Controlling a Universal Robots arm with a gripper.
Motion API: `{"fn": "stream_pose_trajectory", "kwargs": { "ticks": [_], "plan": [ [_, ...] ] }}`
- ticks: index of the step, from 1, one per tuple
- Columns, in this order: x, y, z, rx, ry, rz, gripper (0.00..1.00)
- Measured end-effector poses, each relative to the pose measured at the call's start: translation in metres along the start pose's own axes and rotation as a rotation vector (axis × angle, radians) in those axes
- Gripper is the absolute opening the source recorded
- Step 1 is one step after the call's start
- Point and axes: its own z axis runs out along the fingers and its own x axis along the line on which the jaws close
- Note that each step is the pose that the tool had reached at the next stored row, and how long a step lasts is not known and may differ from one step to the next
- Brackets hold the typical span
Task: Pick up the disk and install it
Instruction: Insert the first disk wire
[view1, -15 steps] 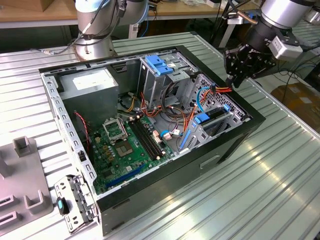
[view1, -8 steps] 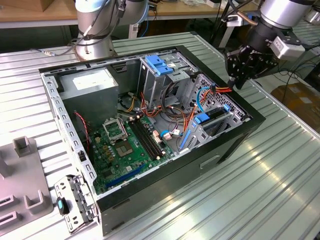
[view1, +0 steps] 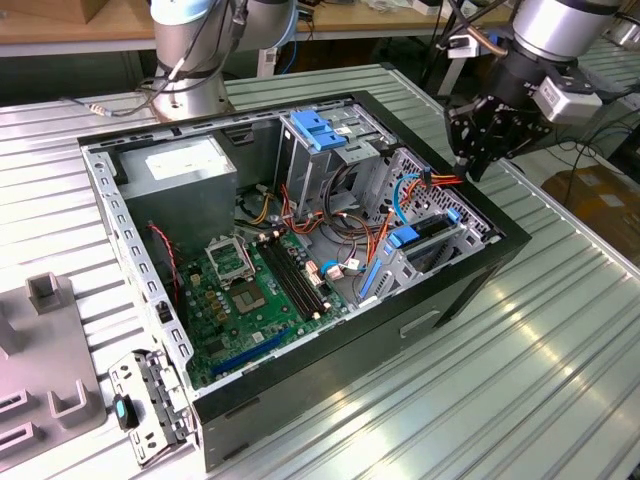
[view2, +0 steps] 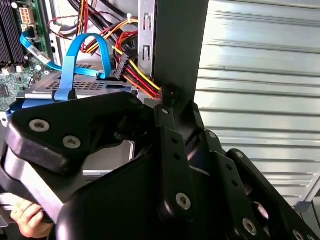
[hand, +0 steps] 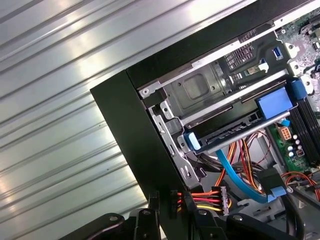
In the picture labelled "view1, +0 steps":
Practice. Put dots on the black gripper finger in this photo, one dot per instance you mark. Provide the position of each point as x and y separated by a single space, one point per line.
515 132
467 132

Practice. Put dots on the hard disk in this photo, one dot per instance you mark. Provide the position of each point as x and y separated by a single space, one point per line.
402 236

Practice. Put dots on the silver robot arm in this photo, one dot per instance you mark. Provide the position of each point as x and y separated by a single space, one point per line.
185 30

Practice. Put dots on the grey metal disk bay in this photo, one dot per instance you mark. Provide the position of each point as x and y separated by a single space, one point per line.
400 272

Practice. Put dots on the metal slat side table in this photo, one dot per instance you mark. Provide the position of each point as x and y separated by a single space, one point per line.
622 70

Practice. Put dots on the large flat cardboard box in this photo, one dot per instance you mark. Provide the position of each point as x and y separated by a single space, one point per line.
600 210

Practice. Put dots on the silver round metal object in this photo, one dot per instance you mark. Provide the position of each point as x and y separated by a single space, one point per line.
625 35

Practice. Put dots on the blue plastic drive latch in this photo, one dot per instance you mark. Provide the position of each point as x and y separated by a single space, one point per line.
312 126

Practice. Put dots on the wooden desk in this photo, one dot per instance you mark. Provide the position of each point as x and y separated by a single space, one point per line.
350 20

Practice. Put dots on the grey optical drive cage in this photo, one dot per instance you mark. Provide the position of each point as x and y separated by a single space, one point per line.
302 175

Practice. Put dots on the black RAM slot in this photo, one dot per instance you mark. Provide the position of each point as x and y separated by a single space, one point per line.
289 280
296 280
303 280
282 280

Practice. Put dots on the black PC case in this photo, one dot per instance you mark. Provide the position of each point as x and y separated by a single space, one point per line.
350 360

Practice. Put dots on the CPU socket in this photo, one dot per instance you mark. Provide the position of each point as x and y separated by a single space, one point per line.
249 300

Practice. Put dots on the green motherboard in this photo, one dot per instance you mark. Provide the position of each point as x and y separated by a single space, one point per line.
262 322

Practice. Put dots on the grey power supply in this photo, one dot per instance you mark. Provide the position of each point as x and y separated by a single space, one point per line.
185 200

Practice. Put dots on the blue expansion slot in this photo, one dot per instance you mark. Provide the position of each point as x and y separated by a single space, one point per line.
250 352

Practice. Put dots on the black case fan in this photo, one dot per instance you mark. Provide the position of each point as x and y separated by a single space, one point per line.
161 260

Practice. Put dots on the black blue latch tab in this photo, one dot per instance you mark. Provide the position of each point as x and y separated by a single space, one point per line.
121 411

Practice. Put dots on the grey parts rack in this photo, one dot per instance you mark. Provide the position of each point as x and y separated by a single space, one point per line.
45 350

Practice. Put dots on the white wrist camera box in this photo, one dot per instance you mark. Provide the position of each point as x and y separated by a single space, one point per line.
565 102

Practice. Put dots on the metal slot bracket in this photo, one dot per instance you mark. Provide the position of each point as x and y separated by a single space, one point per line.
152 400

